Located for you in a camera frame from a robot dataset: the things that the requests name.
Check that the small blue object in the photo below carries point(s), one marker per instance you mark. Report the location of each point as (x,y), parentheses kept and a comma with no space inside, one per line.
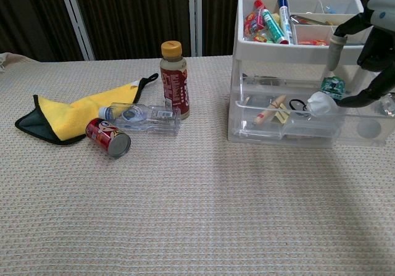
(329,9)

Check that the red candy packets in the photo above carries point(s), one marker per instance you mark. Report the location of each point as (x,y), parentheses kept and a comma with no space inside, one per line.
(313,42)

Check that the red capped marker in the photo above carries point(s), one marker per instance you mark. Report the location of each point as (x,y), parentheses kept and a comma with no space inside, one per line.
(273,24)

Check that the colourful snack packet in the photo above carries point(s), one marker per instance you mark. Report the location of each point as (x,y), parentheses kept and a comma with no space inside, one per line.
(262,37)

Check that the beige woven tablecloth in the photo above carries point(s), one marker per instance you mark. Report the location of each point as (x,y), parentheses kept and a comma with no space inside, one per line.
(197,202)

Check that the red snack packet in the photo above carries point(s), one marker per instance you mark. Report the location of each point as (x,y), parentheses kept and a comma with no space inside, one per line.
(253,21)

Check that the gold binder clips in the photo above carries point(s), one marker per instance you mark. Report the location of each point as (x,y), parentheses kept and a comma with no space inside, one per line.
(282,117)

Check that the black folding screen grey frame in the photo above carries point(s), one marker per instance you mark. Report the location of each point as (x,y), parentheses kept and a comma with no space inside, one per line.
(123,10)

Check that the clear plastic water bottle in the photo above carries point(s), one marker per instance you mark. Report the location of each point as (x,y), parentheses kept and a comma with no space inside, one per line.
(148,120)

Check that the brown drink bottle yellow cap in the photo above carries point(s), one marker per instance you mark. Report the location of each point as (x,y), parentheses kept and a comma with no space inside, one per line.
(174,87)

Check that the red cartoon drink can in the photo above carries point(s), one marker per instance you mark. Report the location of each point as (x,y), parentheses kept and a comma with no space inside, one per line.
(105,135)

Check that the blue capped marker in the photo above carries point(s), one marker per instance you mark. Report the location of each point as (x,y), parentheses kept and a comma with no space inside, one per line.
(286,19)

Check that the white plastic organizer box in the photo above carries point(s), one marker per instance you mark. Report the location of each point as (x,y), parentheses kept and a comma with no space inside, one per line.
(243,50)

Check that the small green box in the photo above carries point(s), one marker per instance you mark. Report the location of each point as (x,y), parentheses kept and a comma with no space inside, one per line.
(333,87)

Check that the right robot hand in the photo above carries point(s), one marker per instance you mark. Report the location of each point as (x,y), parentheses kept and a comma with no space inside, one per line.
(381,50)

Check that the clear plastic drawer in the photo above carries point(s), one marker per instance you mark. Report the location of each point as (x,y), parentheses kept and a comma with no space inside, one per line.
(339,131)

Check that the yellow cloth with black trim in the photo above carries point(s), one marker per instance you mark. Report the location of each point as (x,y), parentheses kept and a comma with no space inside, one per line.
(77,112)

